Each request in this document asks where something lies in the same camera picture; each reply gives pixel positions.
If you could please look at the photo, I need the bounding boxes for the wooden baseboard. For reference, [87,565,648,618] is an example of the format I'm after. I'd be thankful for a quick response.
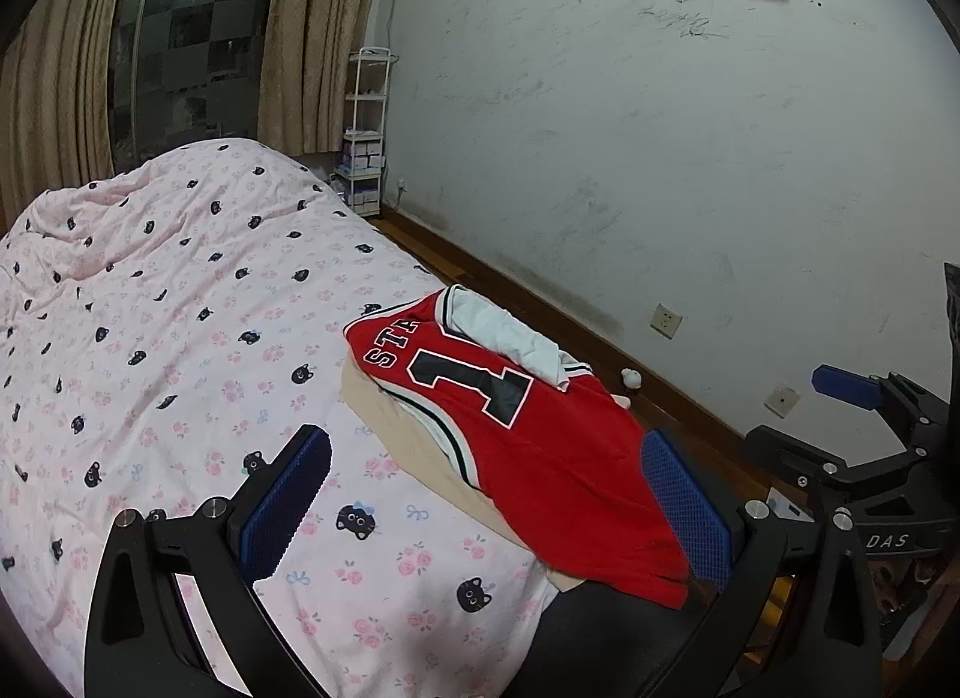
[377,205,755,448]

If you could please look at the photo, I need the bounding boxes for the stack of small white boxes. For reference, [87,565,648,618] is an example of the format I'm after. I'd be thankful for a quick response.
[341,130,387,213]

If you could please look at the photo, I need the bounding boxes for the person's black clothing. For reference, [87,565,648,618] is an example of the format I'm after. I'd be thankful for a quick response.
[525,584,725,698]

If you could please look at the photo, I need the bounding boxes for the dark window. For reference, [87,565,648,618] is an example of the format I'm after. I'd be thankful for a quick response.
[107,0,295,173]

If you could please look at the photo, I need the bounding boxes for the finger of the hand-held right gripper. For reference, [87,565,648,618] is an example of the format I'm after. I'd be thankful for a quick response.
[742,424,860,500]
[812,363,960,463]

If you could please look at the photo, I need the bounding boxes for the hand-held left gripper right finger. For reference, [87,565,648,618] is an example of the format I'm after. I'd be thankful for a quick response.
[641,429,887,698]

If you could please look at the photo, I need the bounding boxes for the red basketball jersey white sleeves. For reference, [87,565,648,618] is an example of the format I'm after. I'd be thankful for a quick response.
[343,284,691,609]

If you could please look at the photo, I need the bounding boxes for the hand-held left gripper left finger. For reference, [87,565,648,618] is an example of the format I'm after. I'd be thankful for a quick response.
[84,424,335,698]

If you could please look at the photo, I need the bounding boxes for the pink cat print blanket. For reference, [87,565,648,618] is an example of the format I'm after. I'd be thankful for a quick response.
[0,137,571,698]

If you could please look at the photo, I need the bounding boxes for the beige curtain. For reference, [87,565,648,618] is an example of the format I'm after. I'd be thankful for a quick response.
[255,0,412,158]
[0,0,145,238]

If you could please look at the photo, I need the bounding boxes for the beige ribbed sweater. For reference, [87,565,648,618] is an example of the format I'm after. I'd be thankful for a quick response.
[341,360,575,594]

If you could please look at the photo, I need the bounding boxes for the white shelf rack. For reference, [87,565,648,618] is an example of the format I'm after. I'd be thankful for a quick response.
[334,46,404,217]

